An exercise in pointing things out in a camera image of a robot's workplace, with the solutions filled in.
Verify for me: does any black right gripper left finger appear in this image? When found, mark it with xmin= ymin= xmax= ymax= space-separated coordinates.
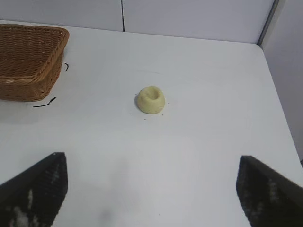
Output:
xmin=0 ymin=152 xmax=69 ymax=227

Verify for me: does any pale yellow round fruit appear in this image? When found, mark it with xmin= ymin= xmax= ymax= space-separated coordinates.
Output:
xmin=135 ymin=86 xmax=166 ymax=114

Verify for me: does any grey metal wall corner strip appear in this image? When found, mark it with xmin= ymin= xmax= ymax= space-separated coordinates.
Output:
xmin=257 ymin=0 xmax=281 ymax=46

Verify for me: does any brown woven wicker basket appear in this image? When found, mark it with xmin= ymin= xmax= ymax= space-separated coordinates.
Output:
xmin=0 ymin=23 xmax=71 ymax=102

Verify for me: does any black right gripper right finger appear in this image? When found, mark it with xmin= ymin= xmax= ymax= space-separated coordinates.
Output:
xmin=236 ymin=155 xmax=303 ymax=227

